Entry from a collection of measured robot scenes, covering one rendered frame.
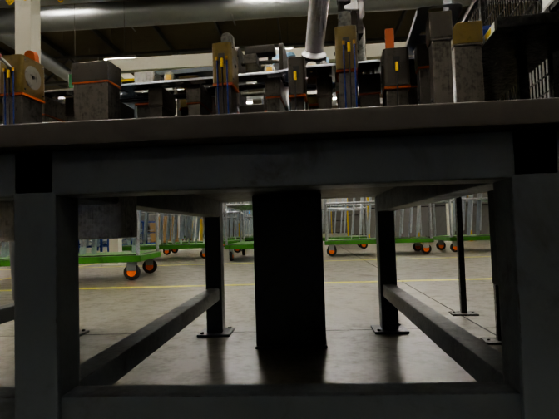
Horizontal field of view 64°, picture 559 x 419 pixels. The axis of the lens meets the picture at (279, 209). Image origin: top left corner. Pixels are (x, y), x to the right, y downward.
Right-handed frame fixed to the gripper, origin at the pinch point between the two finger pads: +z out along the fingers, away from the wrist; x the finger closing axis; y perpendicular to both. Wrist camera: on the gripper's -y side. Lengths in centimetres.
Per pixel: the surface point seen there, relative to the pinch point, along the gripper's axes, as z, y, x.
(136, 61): -237, 344, -568
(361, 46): -3.3, -0.5, -20.2
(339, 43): 11.4, 7.4, 20.0
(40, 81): 9, 102, 11
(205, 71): -5, 60, -32
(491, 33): 11.4, -32.2, 15.5
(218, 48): 7.7, 41.5, 17.0
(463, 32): 8.7, -26.3, 12.0
